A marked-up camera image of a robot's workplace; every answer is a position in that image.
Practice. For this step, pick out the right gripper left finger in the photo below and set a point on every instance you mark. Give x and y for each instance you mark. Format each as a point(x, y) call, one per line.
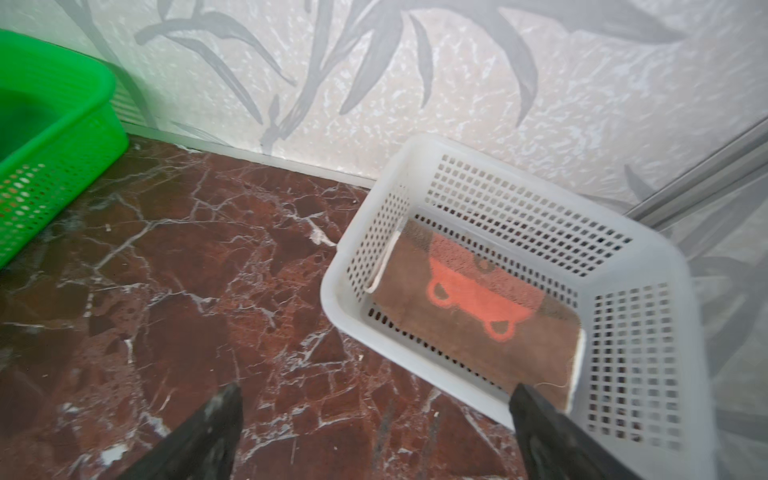
point(203, 447)

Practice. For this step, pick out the pink brown bear towel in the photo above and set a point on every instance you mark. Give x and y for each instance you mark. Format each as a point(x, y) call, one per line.
point(472, 310)

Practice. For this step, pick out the white plastic basket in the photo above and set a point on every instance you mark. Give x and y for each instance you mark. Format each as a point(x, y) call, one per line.
point(643, 389)

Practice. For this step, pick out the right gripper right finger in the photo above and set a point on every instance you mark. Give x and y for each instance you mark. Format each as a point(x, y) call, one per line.
point(554, 447)

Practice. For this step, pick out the green plastic basket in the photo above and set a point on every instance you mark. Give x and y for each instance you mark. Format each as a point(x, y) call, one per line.
point(59, 133)

